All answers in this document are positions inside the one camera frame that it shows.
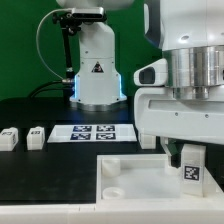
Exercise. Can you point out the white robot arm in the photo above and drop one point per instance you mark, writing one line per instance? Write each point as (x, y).
(181, 95)

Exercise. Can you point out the black camera stand pole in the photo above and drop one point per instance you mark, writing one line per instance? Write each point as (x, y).
(69, 27)

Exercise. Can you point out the white plate with tags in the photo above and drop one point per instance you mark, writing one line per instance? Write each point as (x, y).
(93, 133)

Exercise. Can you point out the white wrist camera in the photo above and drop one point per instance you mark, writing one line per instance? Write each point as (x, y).
(154, 74)

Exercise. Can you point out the black camera on stand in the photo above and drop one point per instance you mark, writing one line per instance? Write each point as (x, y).
(93, 13)

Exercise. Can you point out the white L-shaped fence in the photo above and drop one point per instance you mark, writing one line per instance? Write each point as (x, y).
(188, 209)

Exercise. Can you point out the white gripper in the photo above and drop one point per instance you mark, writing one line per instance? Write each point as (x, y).
(158, 113)

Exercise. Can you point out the white square tabletop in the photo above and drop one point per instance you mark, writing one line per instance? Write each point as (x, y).
(137, 177)

